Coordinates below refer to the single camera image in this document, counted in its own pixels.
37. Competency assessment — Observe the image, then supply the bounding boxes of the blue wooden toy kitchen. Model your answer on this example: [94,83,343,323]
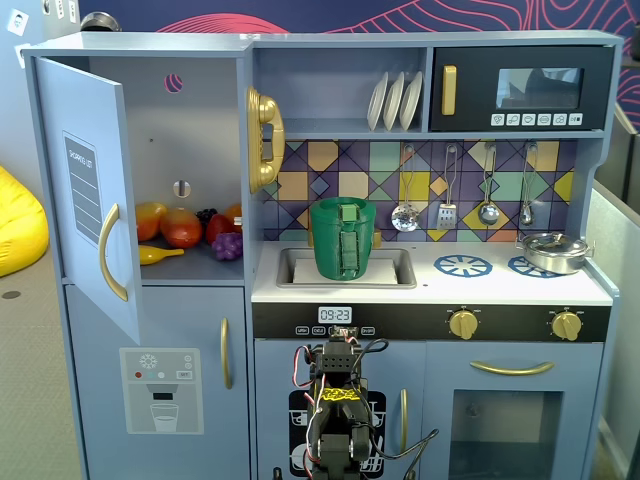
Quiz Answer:
[19,30,626,480]

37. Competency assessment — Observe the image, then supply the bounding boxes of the red toy strawberry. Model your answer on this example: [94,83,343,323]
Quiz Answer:
[205,213,235,246]

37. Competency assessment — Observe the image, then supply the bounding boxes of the metal toy ladle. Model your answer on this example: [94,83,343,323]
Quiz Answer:
[477,143,501,226]

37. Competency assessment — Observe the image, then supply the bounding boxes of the blue dishwasher door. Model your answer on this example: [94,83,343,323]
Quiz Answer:
[254,339,427,480]

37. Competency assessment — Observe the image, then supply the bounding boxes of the metal toy whisk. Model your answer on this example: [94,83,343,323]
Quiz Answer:
[518,142,540,227]

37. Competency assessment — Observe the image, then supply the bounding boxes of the white toy plate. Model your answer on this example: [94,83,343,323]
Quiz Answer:
[367,71,390,132]
[398,71,424,131]
[383,71,406,132]

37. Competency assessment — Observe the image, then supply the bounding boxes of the shiny metal dome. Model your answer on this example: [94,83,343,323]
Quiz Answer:
[79,10,121,34]

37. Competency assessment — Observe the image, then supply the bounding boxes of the green plastic cup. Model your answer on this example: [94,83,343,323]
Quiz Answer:
[308,196,377,281]

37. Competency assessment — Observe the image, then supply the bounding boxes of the grey toy sink basin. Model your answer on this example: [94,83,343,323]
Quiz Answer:
[275,246,418,290]

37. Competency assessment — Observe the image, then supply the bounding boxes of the yellow toy banana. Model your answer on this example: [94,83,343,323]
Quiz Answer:
[138,243,185,266]

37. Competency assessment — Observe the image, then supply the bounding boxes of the yellow beanbag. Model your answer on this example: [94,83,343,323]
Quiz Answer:
[0,164,50,279]

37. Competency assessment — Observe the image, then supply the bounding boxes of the grey partition panel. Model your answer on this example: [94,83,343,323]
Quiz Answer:
[584,179,640,436]

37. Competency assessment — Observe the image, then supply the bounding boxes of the orange toy mango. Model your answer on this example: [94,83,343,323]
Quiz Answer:
[159,207,204,250]
[135,201,169,243]

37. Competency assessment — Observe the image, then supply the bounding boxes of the purple toy grapes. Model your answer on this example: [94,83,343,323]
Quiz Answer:
[211,231,244,262]

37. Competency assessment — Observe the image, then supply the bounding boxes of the gold stove knob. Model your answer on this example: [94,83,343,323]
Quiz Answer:
[448,308,481,341]
[550,310,584,342]

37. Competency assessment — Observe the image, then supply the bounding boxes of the gold toy telephone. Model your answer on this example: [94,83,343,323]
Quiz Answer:
[245,85,286,195]

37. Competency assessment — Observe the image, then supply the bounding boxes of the blue fridge door with dispenser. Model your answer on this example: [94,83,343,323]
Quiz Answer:
[64,284,250,480]

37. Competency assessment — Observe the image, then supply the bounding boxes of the metal toy slotted spatula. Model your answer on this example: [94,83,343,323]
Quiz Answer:
[436,144,458,232]

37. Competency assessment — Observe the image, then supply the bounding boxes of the red white black servo cable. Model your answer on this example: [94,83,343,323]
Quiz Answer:
[291,344,324,401]

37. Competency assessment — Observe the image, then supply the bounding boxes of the black power cable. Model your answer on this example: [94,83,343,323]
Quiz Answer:
[372,427,441,480]

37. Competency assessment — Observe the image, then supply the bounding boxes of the digital clock display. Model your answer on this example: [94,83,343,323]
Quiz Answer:
[317,306,353,325]

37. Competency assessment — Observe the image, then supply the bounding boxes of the gold microwave handle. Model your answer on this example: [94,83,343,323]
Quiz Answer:
[441,64,458,116]

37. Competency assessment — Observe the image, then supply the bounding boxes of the white square tag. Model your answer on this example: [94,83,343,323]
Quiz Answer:
[5,8,30,35]

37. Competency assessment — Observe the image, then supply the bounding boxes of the black toy microwave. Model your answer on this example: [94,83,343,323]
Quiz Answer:
[430,45,615,133]

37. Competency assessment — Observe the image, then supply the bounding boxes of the gold oven door handle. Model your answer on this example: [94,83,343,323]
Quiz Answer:
[469,359,556,377]

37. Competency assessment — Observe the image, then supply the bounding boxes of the metal toy slotted skimmer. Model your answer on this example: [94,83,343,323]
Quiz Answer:
[391,144,420,233]

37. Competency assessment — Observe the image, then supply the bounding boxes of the gold straight fridge door handle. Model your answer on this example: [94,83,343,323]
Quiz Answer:
[220,317,234,390]

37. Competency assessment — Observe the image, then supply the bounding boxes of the gold dishwasher door handle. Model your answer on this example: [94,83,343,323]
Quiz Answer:
[398,388,409,454]

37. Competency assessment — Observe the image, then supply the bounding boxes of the gold curved cabinet door handle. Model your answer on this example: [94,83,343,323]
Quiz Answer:
[98,202,130,303]

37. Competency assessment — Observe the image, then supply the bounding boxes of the blue oven door with window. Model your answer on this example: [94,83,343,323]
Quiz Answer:
[424,342,606,480]

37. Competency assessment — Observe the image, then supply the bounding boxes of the blue cabinet door with list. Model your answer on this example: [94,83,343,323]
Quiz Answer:
[32,54,145,347]

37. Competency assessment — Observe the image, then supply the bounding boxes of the steel toy pot with lid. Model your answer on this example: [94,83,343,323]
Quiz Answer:
[515,231,597,276]

